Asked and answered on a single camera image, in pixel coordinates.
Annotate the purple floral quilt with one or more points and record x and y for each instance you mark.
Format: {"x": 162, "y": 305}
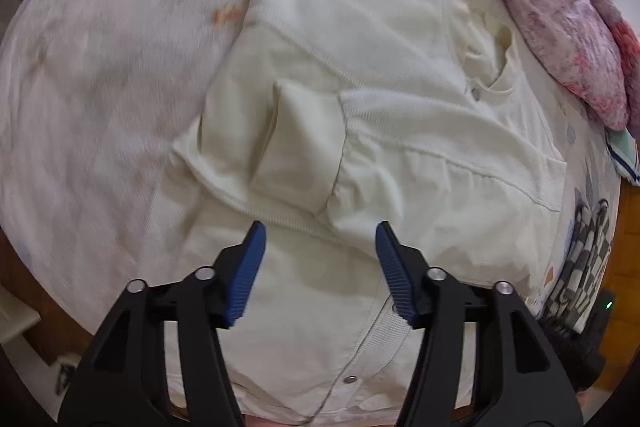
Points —
{"x": 560, "y": 7}

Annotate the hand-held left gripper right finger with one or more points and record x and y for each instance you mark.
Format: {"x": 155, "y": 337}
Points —
{"x": 395, "y": 277}

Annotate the pale floral bed sheet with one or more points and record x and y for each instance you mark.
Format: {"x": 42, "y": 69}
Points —
{"x": 100, "y": 57}

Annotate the teal pillow with blue stripes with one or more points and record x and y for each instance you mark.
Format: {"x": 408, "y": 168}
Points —
{"x": 625, "y": 152}

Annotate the grey checkered garment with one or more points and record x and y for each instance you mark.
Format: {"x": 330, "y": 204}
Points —
{"x": 580, "y": 267}

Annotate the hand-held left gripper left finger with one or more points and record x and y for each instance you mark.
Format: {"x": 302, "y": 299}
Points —
{"x": 245, "y": 277}

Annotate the white snap-button jacket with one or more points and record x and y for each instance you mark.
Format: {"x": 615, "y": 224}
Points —
{"x": 390, "y": 107}

